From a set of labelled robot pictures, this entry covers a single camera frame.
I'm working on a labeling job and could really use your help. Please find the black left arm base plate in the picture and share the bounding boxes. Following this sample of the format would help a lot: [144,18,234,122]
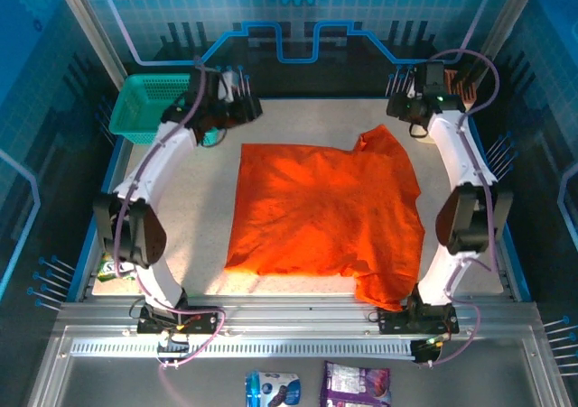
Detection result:
[136,305,220,335]

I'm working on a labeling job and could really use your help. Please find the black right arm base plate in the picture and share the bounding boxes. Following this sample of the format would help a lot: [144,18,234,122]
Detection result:
[377,307,461,335]

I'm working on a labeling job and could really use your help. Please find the orange t-shirt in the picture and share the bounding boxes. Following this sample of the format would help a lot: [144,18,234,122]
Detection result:
[224,125,426,313]

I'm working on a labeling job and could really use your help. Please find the teal plastic basket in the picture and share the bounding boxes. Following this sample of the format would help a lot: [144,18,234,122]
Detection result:
[108,73,219,147]

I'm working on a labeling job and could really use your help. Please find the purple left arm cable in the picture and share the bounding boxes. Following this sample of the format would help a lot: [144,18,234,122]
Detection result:
[112,57,227,372]

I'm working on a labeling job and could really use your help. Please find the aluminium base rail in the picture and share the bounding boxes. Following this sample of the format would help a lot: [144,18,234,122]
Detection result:
[53,292,543,336]

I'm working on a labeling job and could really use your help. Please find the black right controller board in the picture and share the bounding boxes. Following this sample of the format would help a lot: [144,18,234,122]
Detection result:
[409,334,452,366]

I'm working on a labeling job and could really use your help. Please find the green yellow candy bag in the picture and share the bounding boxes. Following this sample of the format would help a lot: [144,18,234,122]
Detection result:
[97,251,136,283]

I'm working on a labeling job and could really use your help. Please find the purple snack packet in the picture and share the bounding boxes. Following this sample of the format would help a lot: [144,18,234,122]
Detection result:
[319,360,393,407]

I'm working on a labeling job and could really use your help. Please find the beige utensil holder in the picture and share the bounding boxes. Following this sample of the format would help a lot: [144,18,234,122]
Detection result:
[417,68,479,145]

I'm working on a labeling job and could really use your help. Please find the blue white snack packet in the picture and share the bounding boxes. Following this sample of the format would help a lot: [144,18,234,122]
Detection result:
[245,370,303,407]

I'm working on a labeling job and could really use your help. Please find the aluminium frame post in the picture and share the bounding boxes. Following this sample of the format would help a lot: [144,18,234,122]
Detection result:
[478,0,543,81]
[49,0,132,90]

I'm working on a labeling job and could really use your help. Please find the slotted metal cable duct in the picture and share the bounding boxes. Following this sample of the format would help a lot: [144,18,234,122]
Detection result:
[70,339,416,359]

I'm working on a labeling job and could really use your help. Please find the grey metal shelf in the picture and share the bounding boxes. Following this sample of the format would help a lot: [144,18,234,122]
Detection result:
[26,325,574,407]

